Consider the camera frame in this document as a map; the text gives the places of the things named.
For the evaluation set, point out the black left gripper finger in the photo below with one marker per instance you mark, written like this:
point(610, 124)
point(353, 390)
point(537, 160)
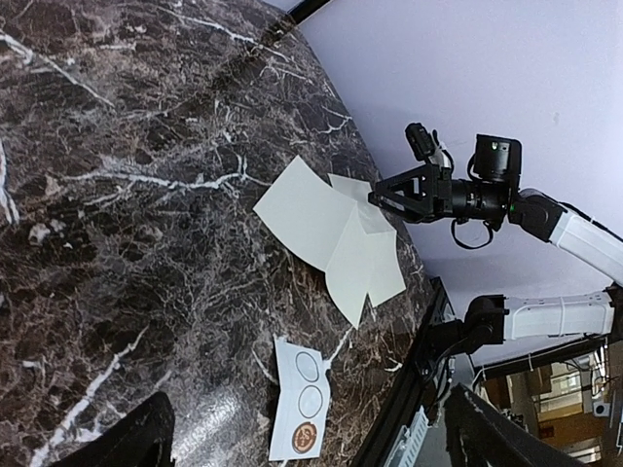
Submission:
point(142, 438)

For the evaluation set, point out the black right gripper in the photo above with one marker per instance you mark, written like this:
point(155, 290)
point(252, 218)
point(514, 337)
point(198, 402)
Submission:
point(432, 182)

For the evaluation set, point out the cream letter sheet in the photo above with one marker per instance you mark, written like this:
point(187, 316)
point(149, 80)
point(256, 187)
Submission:
point(364, 266)
point(304, 213)

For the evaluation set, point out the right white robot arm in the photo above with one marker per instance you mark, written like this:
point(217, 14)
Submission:
point(491, 194)

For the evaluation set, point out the white sticker sheet with seals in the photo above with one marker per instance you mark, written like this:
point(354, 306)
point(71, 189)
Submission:
point(303, 403)

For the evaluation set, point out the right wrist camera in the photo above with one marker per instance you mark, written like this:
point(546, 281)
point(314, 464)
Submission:
point(427, 147)

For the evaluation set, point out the black front table rail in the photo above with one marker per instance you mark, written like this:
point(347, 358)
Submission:
point(420, 381)

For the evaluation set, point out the black right frame post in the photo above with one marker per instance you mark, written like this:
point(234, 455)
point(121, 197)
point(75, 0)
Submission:
point(305, 9)

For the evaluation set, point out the white slotted cable duct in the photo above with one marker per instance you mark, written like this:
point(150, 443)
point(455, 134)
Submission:
point(408, 443)

